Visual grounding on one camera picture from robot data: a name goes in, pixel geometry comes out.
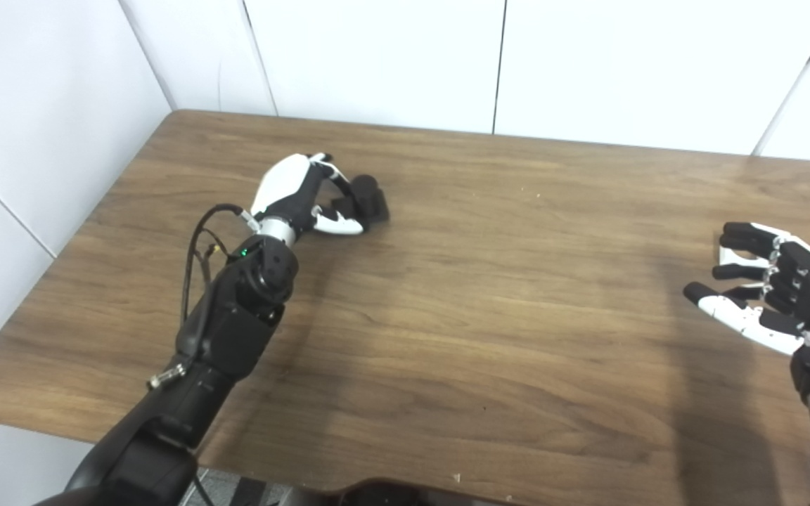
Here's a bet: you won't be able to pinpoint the thin left wrist wires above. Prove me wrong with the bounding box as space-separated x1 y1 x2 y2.
194 228 231 289

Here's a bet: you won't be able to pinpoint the black robot torso edge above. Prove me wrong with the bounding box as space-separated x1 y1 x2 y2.
307 478 511 506

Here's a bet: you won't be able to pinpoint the black peg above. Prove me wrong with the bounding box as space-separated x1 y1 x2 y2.
331 175 390 229

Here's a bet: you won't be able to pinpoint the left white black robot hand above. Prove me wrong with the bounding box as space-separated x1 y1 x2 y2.
250 153 367 243

